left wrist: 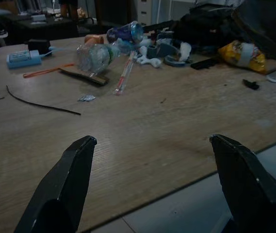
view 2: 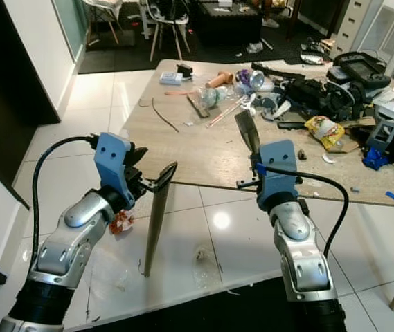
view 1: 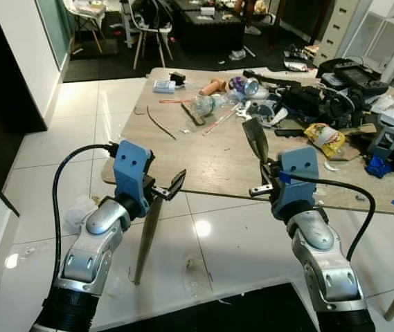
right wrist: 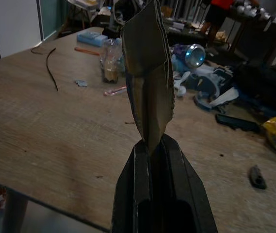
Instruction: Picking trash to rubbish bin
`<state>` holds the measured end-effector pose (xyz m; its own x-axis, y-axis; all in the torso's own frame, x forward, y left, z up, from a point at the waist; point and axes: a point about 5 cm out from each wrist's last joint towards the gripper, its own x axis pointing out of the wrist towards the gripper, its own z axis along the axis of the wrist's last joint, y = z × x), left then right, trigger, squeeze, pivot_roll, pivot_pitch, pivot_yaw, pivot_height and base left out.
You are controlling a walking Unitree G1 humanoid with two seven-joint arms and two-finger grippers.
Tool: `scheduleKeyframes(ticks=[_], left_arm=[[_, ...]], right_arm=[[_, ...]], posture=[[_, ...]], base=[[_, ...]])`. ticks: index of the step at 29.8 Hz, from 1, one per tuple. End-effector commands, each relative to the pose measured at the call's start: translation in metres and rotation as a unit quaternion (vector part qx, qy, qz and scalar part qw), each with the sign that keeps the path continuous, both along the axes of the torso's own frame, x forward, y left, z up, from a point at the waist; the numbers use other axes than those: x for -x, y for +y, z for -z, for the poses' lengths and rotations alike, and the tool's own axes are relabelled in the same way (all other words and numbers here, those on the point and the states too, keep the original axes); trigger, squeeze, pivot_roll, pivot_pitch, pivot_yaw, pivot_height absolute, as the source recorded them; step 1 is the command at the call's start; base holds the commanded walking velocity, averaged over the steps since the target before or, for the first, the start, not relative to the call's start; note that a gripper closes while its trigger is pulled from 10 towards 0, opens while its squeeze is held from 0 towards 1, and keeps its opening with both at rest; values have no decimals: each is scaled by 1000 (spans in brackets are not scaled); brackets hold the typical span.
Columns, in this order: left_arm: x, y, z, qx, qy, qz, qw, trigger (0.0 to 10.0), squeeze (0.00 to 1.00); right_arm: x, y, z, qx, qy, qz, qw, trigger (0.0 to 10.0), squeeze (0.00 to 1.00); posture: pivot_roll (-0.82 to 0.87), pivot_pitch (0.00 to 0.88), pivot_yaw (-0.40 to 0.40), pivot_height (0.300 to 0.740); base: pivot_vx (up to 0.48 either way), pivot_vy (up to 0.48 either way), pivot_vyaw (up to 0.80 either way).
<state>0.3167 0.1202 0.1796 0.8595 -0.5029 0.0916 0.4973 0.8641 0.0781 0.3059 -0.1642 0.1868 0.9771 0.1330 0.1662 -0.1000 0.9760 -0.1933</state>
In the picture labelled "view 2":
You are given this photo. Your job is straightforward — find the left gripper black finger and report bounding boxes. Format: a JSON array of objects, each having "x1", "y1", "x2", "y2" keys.
[{"x1": 150, "y1": 162, "x2": 179, "y2": 193}]

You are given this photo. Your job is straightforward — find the pink straw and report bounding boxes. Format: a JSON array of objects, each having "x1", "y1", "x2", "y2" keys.
[{"x1": 207, "y1": 97, "x2": 246, "y2": 127}]

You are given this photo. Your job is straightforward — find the white and blue gadget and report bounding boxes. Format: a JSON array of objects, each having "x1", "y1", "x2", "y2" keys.
[{"x1": 252, "y1": 90, "x2": 291, "y2": 122}]

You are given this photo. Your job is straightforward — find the crumpled red snack wrapper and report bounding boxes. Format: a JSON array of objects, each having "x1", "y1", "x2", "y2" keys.
[{"x1": 110, "y1": 210, "x2": 136, "y2": 234}]

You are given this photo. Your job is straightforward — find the clear plastic bottle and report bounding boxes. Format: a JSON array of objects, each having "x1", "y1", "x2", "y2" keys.
[{"x1": 200, "y1": 86, "x2": 233, "y2": 109}]

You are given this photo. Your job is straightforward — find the purple clear bottle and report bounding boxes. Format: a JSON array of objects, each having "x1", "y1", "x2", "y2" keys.
[{"x1": 235, "y1": 68, "x2": 265, "y2": 91}]

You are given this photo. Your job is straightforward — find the brown wooden stick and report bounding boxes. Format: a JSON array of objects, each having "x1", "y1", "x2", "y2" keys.
[{"x1": 186, "y1": 95, "x2": 211, "y2": 118}]

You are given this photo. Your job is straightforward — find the tan cylinder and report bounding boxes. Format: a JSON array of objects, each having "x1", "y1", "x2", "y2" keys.
[{"x1": 205, "y1": 71, "x2": 233, "y2": 89}]

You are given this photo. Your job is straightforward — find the thin curved twig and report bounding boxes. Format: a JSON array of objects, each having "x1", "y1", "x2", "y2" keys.
[{"x1": 152, "y1": 98, "x2": 181, "y2": 133}]

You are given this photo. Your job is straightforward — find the long black bar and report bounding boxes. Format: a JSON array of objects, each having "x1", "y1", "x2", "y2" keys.
[{"x1": 251, "y1": 62, "x2": 305, "y2": 80}]

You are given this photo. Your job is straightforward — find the yellow snack packet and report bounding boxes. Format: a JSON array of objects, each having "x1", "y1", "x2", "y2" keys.
[{"x1": 304, "y1": 116, "x2": 346, "y2": 151}]

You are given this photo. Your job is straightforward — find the black equipment heap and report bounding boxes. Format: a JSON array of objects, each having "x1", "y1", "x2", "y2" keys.
[{"x1": 285, "y1": 75, "x2": 364, "y2": 118}]

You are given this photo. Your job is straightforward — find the small white carton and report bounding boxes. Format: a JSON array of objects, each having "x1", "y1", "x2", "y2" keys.
[{"x1": 160, "y1": 72, "x2": 183, "y2": 86}]

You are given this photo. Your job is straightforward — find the dark low cabinet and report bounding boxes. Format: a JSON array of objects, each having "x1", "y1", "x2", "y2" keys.
[{"x1": 193, "y1": 0, "x2": 267, "y2": 46}]

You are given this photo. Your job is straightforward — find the blue plastic part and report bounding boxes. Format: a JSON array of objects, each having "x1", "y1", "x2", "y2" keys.
[{"x1": 363, "y1": 147, "x2": 391, "y2": 172}]

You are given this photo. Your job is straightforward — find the large black rug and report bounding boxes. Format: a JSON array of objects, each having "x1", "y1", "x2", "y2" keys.
[{"x1": 78, "y1": 21, "x2": 339, "y2": 75}]

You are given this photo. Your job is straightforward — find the black case with screen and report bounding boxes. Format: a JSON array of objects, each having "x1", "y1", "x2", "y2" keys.
[{"x1": 327, "y1": 52, "x2": 391, "y2": 91}]

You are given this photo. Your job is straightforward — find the grey plastic stand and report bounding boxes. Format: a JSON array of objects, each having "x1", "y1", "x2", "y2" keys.
[{"x1": 366, "y1": 118, "x2": 394, "y2": 149}]

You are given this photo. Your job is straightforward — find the black floor mat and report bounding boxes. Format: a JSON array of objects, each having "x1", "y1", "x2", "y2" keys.
[{"x1": 79, "y1": 275, "x2": 339, "y2": 332}]

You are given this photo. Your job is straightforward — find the white chair with wooden legs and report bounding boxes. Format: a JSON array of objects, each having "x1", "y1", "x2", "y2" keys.
[{"x1": 145, "y1": 0, "x2": 190, "y2": 62}]

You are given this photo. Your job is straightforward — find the white drawer unit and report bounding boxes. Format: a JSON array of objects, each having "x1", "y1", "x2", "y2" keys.
[{"x1": 339, "y1": 0, "x2": 374, "y2": 56}]

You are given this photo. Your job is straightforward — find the tall dark wooden cabinet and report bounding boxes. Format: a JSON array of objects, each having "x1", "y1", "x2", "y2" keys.
[{"x1": 0, "y1": 0, "x2": 62, "y2": 208}]

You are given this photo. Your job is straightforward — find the cluttered chair with wooden legs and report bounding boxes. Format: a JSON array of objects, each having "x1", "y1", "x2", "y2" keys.
[{"x1": 86, "y1": 0, "x2": 125, "y2": 46}]

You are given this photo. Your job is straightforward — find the frosted glass door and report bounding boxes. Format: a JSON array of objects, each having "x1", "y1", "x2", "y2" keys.
[{"x1": 51, "y1": 0, "x2": 88, "y2": 59}]

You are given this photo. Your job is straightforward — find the white shelf unit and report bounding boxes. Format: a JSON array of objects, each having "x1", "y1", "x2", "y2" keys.
[{"x1": 359, "y1": 0, "x2": 394, "y2": 77}]

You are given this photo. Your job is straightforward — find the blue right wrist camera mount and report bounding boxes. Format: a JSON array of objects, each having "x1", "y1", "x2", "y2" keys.
[{"x1": 256, "y1": 140, "x2": 300, "y2": 208}]

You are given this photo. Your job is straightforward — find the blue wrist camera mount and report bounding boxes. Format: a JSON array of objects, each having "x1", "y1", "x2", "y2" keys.
[
  {"x1": 93, "y1": 133, "x2": 136, "y2": 193},
  {"x1": 256, "y1": 140, "x2": 300, "y2": 208}
]

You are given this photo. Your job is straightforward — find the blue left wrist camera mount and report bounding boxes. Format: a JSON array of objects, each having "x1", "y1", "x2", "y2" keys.
[{"x1": 93, "y1": 133, "x2": 136, "y2": 193}]

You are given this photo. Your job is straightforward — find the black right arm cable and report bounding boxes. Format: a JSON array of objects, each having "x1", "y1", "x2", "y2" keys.
[{"x1": 258, "y1": 163, "x2": 351, "y2": 260}]

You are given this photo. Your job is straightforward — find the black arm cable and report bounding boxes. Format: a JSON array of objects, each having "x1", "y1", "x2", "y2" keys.
[
  {"x1": 258, "y1": 163, "x2": 351, "y2": 260},
  {"x1": 32, "y1": 136, "x2": 102, "y2": 267}
]

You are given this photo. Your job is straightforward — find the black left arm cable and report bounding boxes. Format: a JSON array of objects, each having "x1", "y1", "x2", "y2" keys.
[{"x1": 32, "y1": 136, "x2": 102, "y2": 267}]

